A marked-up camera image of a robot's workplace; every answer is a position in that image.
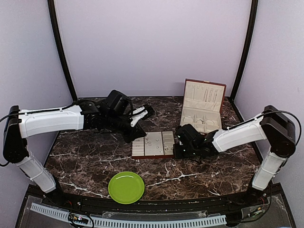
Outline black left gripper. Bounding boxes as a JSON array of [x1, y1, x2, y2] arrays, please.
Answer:
[[105, 113, 147, 144]]

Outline jewelry tray brown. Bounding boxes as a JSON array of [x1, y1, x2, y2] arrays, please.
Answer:
[[132, 131, 175, 159]]

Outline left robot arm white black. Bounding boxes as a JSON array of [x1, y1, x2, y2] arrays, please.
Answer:
[[1, 90, 154, 207]]

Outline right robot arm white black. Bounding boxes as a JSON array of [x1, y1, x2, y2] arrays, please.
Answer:
[[173, 105, 301, 206]]

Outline open brown jewelry box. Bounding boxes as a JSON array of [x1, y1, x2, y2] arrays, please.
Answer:
[[180, 79, 226, 134]]

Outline green plate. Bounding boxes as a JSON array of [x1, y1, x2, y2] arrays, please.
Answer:
[[108, 171, 145, 205]]

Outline white slotted cable duct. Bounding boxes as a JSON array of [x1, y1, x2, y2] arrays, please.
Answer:
[[30, 203, 227, 228]]

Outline right black frame post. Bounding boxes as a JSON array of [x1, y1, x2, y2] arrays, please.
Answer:
[[229, 0, 258, 103]]

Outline black frame post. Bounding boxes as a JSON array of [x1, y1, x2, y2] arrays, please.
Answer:
[[47, 0, 78, 101], [229, 0, 258, 103]]

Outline left black frame post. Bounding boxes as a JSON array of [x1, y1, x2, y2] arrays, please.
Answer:
[[47, 0, 78, 101]]

